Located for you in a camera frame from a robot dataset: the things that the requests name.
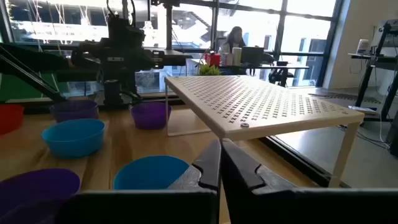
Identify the black equipment stand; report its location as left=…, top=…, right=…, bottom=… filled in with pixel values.
left=348, top=21, right=398, bottom=122

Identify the green plant in white pot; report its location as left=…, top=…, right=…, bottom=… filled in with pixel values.
left=198, top=63, right=221, bottom=77

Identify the black laptop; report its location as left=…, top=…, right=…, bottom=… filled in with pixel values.
left=241, top=46, right=265, bottom=65

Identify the grey monitor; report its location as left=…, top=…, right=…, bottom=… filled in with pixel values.
left=371, top=18, right=398, bottom=48

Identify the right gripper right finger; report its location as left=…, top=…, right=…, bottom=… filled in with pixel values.
left=221, top=139, right=298, bottom=200

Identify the red box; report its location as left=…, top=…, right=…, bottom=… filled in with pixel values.
left=204, top=52, right=221, bottom=67

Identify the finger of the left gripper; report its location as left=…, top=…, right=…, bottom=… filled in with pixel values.
left=165, top=54, right=194, bottom=67

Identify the white paper roll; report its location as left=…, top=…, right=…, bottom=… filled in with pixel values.
left=232, top=47, right=243, bottom=66

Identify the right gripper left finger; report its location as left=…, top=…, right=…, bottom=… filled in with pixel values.
left=167, top=139, right=222, bottom=195

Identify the blue plastic mini bowl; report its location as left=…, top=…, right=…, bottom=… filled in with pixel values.
left=41, top=118, right=106, bottom=160
left=113, top=155, right=191, bottom=191

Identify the white flat box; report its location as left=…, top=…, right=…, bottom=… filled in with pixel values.
left=348, top=105, right=379, bottom=115

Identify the black office chair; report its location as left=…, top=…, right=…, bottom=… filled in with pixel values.
left=269, top=60, right=295, bottom=86

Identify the red plastic mini bowl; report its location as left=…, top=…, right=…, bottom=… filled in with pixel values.
left=0, top=103, right=25, bottom=135

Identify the white container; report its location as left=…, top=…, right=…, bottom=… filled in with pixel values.
left=356, top=39, right=371, bottom=55

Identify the purple plastic mini bowl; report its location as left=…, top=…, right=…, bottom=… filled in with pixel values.
left=0, top=168, right=81, bottom=224
left=49, top=99, right=100, bottom=123
left=130, top=101, right=172, bottom=131

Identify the person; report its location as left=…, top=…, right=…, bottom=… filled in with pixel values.
left=219, top=26, right=249, bottom=54

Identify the white perforated metal shelf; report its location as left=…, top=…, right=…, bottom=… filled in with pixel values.
left=164, top=74, right=365, bottom=189

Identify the black framed window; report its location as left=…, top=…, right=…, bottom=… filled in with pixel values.
left=0, top=0, right=343, bottom=94

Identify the black office desk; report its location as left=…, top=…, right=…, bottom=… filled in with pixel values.
left=191, top=58, right=311, bottom=88

